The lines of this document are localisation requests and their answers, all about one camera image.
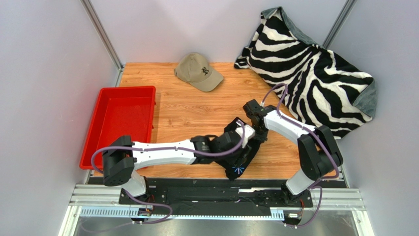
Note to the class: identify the red plastic tray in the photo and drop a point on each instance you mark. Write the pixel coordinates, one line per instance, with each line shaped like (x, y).
(117, 112)

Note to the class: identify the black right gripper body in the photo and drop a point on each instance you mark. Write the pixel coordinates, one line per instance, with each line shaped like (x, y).
(259, 127)

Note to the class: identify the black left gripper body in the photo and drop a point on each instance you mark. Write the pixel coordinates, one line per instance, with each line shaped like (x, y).
(237, 157)

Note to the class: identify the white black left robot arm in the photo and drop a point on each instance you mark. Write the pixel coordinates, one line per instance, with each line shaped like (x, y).
(123, 157)

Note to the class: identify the zebra print blanket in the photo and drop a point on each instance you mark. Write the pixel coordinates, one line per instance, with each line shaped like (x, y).
(317, 85)

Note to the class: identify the beige baseball cap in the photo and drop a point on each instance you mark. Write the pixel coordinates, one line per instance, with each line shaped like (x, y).
(195, 70)

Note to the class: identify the black t shirt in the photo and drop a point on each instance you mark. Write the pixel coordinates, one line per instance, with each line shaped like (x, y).
(224, 142)

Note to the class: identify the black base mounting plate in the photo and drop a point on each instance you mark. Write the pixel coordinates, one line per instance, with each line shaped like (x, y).
(217, 197)

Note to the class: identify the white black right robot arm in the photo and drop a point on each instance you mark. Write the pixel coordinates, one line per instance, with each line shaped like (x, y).
(318, 150)

